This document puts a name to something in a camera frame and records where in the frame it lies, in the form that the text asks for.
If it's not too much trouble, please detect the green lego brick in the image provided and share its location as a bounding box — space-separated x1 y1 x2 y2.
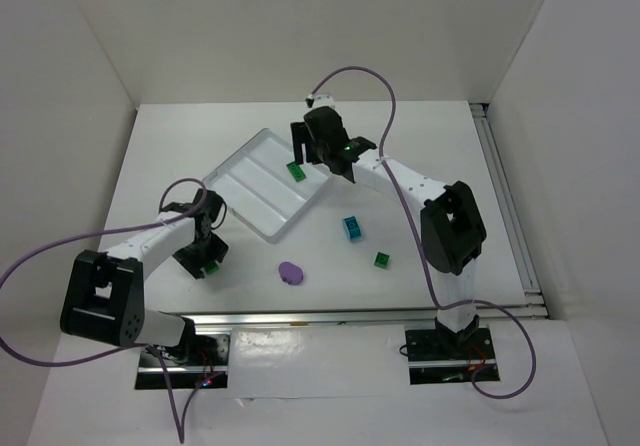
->
202 262 219 276
374 252 390 269
286 162 306 182

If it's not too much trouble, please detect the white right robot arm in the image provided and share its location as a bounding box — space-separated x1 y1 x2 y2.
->
291 106 487 353

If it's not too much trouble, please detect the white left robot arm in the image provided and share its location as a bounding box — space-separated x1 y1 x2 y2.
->
60 189 228 362

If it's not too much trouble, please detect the teal lego brick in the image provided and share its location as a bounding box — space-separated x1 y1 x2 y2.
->
342 216 362 242

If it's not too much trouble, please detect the white compartment tray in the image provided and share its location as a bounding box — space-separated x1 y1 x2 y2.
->
204 128 331 244

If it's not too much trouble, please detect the purple lego piece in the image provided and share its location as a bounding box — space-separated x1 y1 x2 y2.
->
278 261 304 286

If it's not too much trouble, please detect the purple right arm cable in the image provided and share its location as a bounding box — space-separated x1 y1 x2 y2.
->
307 66 538 398

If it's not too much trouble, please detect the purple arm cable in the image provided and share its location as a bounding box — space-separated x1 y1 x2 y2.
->
307 66 538 398
0 178 224 445

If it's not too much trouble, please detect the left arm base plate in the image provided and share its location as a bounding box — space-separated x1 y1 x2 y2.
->
134 332 231 391

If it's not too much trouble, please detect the aluminium front rail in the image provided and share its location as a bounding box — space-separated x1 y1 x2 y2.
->
183 295 549 327

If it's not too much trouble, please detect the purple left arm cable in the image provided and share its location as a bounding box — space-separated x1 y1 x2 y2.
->
0 178 224 445

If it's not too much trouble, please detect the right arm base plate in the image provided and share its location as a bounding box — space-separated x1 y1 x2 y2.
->
398 328 500 386

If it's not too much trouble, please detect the aluminium table edge rail right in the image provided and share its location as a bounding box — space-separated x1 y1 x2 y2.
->
469 103 548 317

